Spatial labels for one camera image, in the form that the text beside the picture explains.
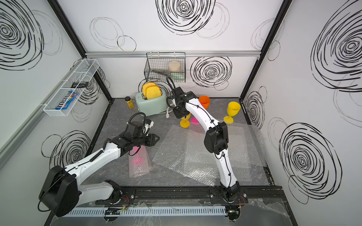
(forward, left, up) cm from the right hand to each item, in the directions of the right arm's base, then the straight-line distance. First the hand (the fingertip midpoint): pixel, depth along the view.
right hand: (182, 113), depth 92 cm
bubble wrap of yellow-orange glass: (-20, -1, -13) cm, 24 cm away
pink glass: (-30, +23, -7) cm, 39 cm away
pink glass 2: (+4, -9, -14) cm, 17 cm away
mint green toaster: (+9, +23, -3) cm, 24 cm away
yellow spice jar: (+16, +41, -7) cm, 45 cm away
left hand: (-17, +14, -2) cm, 22 cm away
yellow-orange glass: (+3, -2, -14) cm, 14 cm away
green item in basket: (+15, +2, +19) cm, 24 cm away
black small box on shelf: (+2, +56, +22) cm, 60 cm away
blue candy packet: (-10, +56, +21) cm, 61 cm away
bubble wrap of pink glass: (-20, -41, -14) cm, 48 cm away
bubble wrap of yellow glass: (-18, -42, -14) cm, 48 cm away
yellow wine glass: (+8, -36, -3) cm, 37 cm away
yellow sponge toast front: (+15, +21, +5) cm, 26 cm away
